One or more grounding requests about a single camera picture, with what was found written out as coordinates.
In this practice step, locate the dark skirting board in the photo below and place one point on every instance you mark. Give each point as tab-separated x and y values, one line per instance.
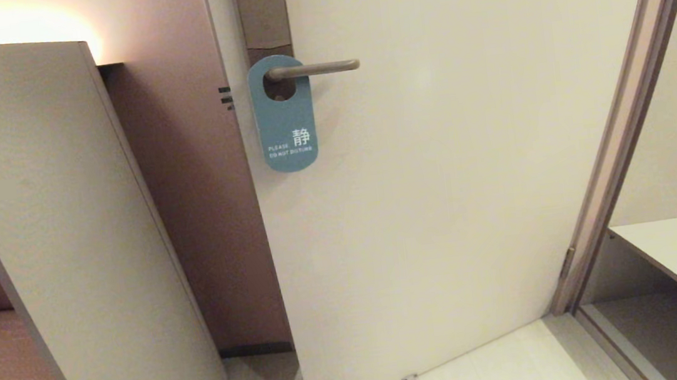
254	350

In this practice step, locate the beige door frame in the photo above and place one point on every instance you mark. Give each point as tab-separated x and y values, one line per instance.
621	122

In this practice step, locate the metal lock plate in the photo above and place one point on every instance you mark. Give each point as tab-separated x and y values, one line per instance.
261	9

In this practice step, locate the blue do-not-disturb door hanger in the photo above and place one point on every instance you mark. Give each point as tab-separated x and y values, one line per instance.
287	120

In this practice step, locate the beige upright panel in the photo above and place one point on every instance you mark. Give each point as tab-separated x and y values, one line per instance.
64	212

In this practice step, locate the white door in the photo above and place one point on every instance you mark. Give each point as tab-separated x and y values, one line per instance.
441	204

